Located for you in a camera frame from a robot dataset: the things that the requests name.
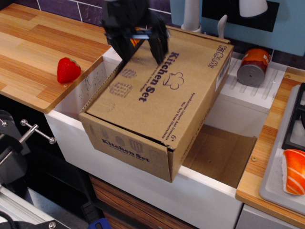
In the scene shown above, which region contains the white toy sink basin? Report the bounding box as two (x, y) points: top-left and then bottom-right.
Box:
(44, 23), (287, 229)

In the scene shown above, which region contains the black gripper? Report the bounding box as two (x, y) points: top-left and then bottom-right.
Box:
(101, 0), (169, 64)

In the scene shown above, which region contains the grey stove tray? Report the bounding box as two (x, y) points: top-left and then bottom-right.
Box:
(259, 84), (305, 215)

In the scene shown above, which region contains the blue clamp handle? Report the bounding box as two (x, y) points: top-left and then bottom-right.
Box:
(88, 218), (112, 229)

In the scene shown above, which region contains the black cable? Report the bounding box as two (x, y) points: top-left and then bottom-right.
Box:
(0, 209), (17, 229)

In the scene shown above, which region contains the white faucet handle lever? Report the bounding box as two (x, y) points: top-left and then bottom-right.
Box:
(217, 14), (228, 39)

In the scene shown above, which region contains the orange toy tin can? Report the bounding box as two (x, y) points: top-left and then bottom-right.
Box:
(237, 46), (271, 87)

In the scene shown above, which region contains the white toy faucet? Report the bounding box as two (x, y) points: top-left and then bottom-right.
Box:
(181, 0), (202, 33)

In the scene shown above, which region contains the black stove grate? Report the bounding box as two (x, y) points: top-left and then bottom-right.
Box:
(282, 83), (305, 151)

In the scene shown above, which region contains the orange toy pumpkin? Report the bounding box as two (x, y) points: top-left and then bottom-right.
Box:
(129, 27), (142, 47)

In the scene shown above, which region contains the black metal clamp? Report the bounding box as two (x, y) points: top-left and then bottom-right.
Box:
(0, 110), (56, 186)

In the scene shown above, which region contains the salmon sushi toy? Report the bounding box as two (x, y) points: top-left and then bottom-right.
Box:
(282, 149), (305, 196)

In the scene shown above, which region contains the brown cardboard Kitchen Set box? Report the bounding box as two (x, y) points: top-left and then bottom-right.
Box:
(80, 28), (234, 182)

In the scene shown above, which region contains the red toy strawberry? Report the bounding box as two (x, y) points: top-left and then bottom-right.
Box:
(57, 57), (81, 83)

